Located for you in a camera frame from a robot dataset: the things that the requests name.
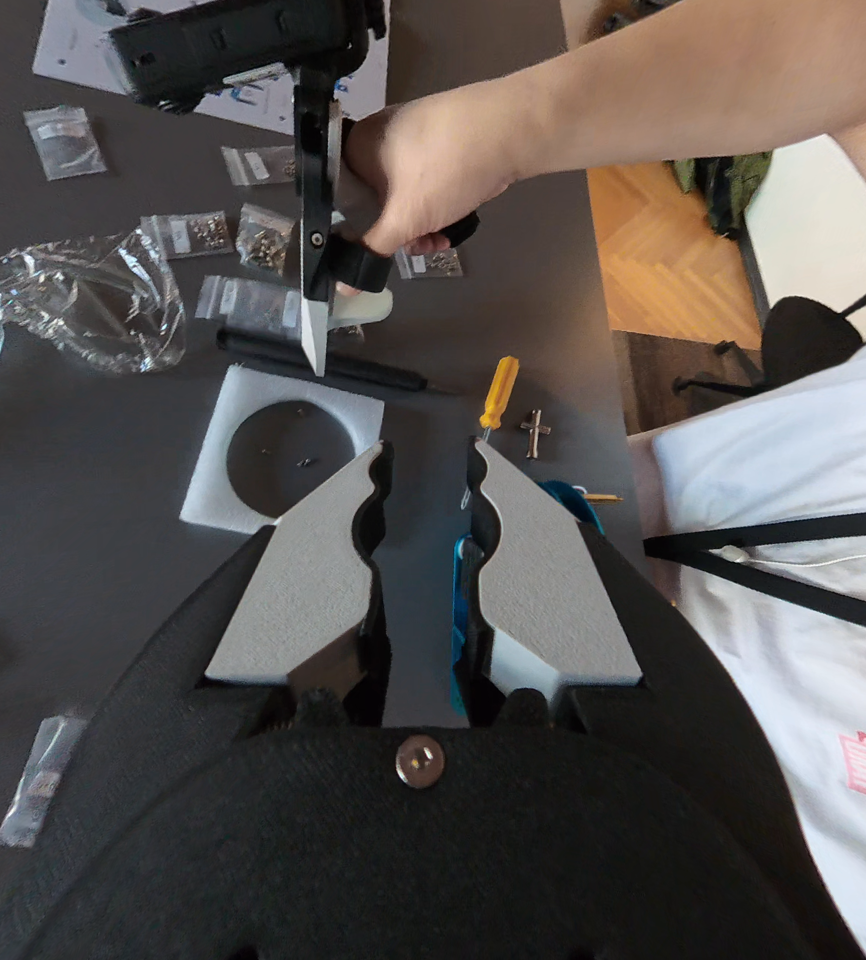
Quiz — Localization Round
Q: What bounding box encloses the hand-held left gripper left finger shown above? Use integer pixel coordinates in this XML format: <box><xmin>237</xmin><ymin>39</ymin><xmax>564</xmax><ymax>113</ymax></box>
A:
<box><xmin>206</xmin><ymin>441</ymin><xmax>394</xmax><ymax>687</ymax></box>

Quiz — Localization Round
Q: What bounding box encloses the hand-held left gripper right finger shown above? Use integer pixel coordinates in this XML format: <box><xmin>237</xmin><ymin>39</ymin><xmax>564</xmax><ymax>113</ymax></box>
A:
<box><xmin>466</xmin><ymin>438</ymin><xmax>644</xmax><ymax>706</ymax></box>

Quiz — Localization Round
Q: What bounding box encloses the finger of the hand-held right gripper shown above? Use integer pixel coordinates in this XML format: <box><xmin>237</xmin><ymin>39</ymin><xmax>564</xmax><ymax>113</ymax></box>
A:
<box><xmin>301</xmin><ymin>294</ymin><xmax>333</xmax><ymax>378</ymax></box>

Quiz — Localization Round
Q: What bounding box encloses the blue robot arm base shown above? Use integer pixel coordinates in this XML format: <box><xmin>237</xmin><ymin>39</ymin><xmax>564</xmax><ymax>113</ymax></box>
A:
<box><xmin>451</xmin><ymin>480</ymin><xmax>623</xmax><ymax>710</ymax></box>

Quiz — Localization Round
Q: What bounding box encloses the person's right forearm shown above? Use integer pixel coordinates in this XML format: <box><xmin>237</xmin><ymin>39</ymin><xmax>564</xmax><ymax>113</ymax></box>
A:
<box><xmin>504</xmin><ymin>0</ymin><xmax>866</xmax><ymax>207</ymax></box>

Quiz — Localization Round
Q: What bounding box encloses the dark grey desk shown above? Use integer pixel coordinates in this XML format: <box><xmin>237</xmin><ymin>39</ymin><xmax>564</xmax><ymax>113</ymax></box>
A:
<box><xmin>0</xmin><ymin>0</ymin><xmax>647</xmax><ymax>960</ymax></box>

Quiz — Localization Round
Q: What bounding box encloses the person's right hand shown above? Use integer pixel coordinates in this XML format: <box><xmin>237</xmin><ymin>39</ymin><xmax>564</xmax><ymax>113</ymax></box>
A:
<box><xmin>339</xmin><ymin>97</ymin><xmax>524</xmax><ymax>260</ymax></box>

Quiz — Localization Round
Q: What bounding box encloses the black screwdriver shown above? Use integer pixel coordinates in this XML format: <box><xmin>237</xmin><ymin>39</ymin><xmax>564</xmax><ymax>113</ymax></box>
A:
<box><xmin>217</xmin><ymin>324</ymin><xmax>464</xmax><ymax>396</ymax></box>

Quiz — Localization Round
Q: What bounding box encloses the white instruction sheet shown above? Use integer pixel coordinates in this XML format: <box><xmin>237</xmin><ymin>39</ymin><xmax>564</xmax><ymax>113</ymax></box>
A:
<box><xmin>31</xmin><ymin>0</ymin><xmax>390</xmax><ymax>125</ymax></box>

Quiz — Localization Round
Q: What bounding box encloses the cluster of small screw bags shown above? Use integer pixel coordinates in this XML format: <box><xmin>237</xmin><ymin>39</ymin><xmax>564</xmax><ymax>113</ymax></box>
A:
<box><xmin>24</xmin><ymin>105</ymin><xmax>464</xmax><ymax>335</ymax></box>

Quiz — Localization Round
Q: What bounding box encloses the metal cross wrench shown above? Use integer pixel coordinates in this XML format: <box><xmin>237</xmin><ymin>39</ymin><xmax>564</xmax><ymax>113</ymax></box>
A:
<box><xmin>519</xmin><ymin>408</ymin><xmax>554</xmax><ymax>460</ymax></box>

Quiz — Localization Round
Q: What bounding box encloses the yellow screwdriver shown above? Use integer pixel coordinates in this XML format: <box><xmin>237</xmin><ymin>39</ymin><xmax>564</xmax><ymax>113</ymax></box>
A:
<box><xmin>474</xmin><ymin>355</ymin><xmax>521</xmax><ymax>451</ymax></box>

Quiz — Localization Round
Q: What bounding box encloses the person's white t-shirt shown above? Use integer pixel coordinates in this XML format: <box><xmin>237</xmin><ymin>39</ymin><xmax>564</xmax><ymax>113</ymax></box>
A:
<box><xmin>628</xmin><ymin>161</ymin><xmax>866</xmax><ymax>960</ymax></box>

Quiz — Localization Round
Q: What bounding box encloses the dark floor mat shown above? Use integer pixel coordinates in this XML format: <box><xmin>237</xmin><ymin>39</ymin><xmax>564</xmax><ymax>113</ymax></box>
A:
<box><xmin>611</xmin><ymin>328</ymin><xmax>767</xmax><ymax>438</ymax></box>

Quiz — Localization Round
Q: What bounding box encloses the crumpled clear plastic wrap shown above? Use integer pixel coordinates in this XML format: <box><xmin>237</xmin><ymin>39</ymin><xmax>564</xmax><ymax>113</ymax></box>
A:
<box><xmin>0</xmin><ymin>228</ymin><xmax>186</xmax><ymax>421</ymax></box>

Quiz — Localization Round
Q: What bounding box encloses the clear labelled parts pouch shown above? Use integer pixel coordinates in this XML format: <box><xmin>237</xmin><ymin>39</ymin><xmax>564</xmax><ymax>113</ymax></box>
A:
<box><xmin>0</xmin><ymin>716</ymin><xmax>90</xmax><ymax>850</ymax></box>

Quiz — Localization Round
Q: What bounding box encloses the black office chair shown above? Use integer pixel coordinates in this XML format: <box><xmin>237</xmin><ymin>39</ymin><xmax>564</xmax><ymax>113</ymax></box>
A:
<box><xmin>673</xmin><ymin>281</ymin><xmax>866</xmax><ymax>399</ymax></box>

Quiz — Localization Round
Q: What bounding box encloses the green camouflage bag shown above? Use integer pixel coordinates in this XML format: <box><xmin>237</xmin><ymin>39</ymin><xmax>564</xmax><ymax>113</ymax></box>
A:
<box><xmin>669</xmin><ymin>152</ymin><xmax>775</xmax><ymax>240</ymax></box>

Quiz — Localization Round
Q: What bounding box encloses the white partition panel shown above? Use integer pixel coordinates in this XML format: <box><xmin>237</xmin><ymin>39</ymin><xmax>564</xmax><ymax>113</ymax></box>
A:
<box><xmin>744</xmin><ymin>135</ymin><xmax>866</xmax><ymax>339</ymax></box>

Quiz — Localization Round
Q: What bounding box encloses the white foam frame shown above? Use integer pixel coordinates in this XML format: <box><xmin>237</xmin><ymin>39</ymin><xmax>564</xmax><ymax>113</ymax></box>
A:
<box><xmin>180</xmin><ymin>363</ymin><xmax>386</xmax><ymax>537</ymax></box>

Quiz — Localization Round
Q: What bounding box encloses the white earphone cable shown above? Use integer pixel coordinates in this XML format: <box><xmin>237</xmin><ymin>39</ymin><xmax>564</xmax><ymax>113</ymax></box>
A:
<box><xmin>719</xmin><ymin>545</ymin><xmax>866</xmax><ymax>567</ymax></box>

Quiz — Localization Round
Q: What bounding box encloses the black lanyard strap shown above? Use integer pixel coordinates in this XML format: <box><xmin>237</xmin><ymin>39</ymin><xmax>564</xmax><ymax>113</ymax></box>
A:
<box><xmin>643</xmin><ymin>507</ymin><xmax>866</xmax><ymax>643</ymax></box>

